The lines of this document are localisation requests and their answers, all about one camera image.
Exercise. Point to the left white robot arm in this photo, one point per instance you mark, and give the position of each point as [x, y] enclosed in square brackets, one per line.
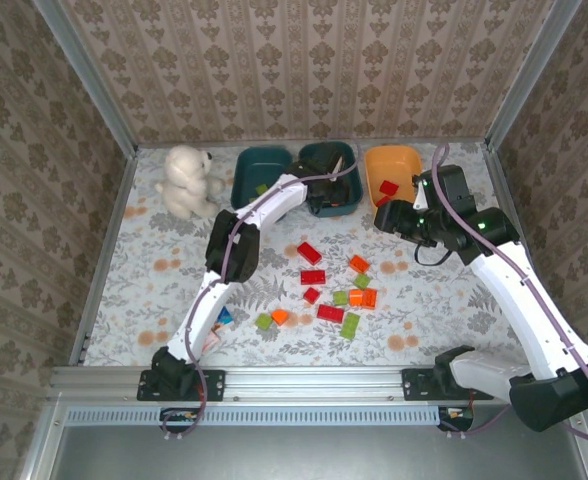
[274, 200]

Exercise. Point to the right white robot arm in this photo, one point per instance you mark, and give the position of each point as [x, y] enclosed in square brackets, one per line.
[514, 300]

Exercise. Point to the small red lego brick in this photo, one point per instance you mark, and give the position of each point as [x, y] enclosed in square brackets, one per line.
[311, 295]

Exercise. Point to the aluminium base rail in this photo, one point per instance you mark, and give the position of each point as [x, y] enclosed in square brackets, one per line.
[314, 382]

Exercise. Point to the dark green plastic container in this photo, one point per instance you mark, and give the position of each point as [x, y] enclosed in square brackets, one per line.
[259, 165]
[356, 195]

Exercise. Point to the small orange lego brick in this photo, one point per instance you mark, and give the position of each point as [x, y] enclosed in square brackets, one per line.
[279, 317]

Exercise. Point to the aluminium side rail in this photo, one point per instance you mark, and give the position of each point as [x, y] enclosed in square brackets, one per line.
[498, 170]
[119, 200]

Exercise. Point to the small green lego brick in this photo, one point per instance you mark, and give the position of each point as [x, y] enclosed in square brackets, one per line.
[361, 281]
[340, 298]
[263, 321]

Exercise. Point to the pink tissue pack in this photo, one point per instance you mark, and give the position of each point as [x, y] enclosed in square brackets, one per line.
[210, 342]

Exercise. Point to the orange plastic container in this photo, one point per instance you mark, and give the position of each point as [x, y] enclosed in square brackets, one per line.
[391, 162]

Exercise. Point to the blue tissue pack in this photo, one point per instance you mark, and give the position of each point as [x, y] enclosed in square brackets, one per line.
[225, 316]

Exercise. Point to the long green lego brick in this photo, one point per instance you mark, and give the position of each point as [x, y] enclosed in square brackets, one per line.
[350, 326]

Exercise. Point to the white teddy bear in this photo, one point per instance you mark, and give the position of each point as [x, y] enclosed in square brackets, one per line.
[186, 180]

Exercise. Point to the aluminium corner post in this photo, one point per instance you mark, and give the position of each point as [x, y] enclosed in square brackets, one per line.
[530, 75]
[86, 75]

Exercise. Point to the grey metal panel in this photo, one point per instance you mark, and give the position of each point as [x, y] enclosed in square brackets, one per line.
[299, 455]

